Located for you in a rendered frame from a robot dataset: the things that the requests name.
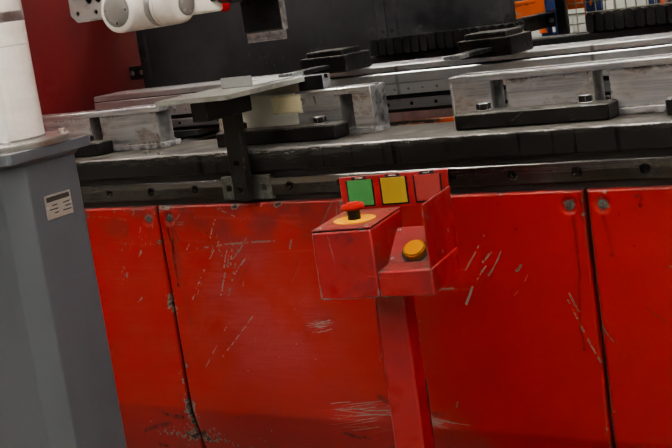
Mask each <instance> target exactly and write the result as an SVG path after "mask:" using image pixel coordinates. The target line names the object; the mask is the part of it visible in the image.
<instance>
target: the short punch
mask: <svg viewBox="0 0 672 448"><path fill-rule="evenodd" d="M239 4H240V10H241V17H242V23H243V30H244V34H247V39H248V44H249V43H257V42H265V41H272V40H280V39H287V33H286V29H288V22H287V16H286V9H285V2H284V0H242V2H239Z"/></svg>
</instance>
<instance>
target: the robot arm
mask: <svg viewBox="0 0 672 448"><path fill-rule="evenodd" d="M228 2H229V4H230V3H238V2H242V0H224V1H221V0H217V1H214V0H102V1H101V15H102V18H103V20H104V22H105V24H106V25H107V27H108V28H109V29H111V30H112V31H114V32H117V33H125V32H132V31H138V30H145V29H152V28H158V27H165V26H171V25H177V24H182V23H185V22H187V21H189V20H190V19H191V18H192V16H193V15H198V14H204V13H211V12H217V11H221V10H222V9H223V6H222V4H221V3H228ZM69 138H70V135H69V131H66V129H65V128H58V131H47V132H45V129H44V123H43V118H42V113H41V107H40V102H39V96H38V91H37V85H36V80H35V75H34V69H33V64H32V58H31V53H30V47H29V42H28V36H27V31H26V25H25V20H24V14H23V9H22V4H21V0H0V155H1V154H7V153H13V152H18V151H24V150H29V149H34V148H39V147H43V146H48V145H52V144H56V143H59V142H63V141H66V140H68V139H69Z"/></svg>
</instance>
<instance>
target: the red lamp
mask: <svg viewBox="0 0 672 448"><path fill-rule="evenodd" d="M414 181H415V188H416V196H417V201H426V200H429V199H430V198H432V197H433V196H435V195H436V194H437V193H439V192H440V191H441V185H440V178H439V173H437V174H426V175H414Z"/></svg>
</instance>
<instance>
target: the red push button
mask: <svg viewBox="0 0 672 448"><path fill-rule="evenodd" d="M363 208H364V203H363V202H361V201H351V202H346V203H344V204H343V205H342V206H341V209H342V211H346V212H347V216H348V220H357V219H360V218H361V215H360V209H363Z"/></svg>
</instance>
